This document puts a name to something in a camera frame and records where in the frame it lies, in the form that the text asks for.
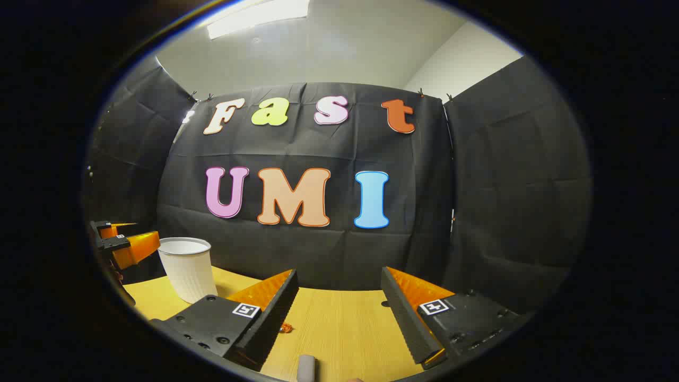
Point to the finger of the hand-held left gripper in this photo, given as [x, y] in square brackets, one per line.
[135, 249]
[102, 227]

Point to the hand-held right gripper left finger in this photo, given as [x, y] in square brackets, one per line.
[270, 323]

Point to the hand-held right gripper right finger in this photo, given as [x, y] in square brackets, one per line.
[408, 323]

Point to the orange wrapper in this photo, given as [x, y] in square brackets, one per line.
[286, 328]

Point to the white ribbed garbage bin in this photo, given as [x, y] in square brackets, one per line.
[188, 270]

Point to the small grey broom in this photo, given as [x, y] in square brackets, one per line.
[306, 369]

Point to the wooden desktop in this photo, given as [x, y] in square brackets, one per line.
[345, 329]

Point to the black backdrop cloth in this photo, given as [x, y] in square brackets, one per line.
[318, 254]

